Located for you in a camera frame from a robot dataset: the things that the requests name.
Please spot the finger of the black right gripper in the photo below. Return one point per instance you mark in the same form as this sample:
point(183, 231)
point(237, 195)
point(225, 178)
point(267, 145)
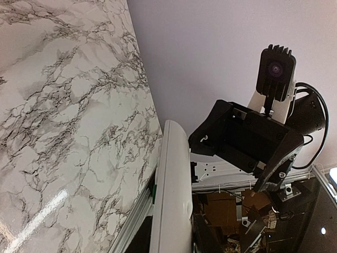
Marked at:
point(207, 138)
point(279, 165)

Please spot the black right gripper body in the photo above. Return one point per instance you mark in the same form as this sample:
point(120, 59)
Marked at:
point(250, 138)

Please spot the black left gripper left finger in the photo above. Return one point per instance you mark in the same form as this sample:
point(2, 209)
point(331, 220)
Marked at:
point(141, 241)

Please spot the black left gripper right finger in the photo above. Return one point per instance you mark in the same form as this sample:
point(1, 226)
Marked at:
point(204, 240)

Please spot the white remote control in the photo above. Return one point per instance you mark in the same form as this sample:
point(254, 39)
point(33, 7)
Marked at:
point(173, 205)

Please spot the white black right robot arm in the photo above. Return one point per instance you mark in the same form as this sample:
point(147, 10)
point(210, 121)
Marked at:
point(308, 114)

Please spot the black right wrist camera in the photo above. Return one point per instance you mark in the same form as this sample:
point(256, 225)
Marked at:
point(276, 71)

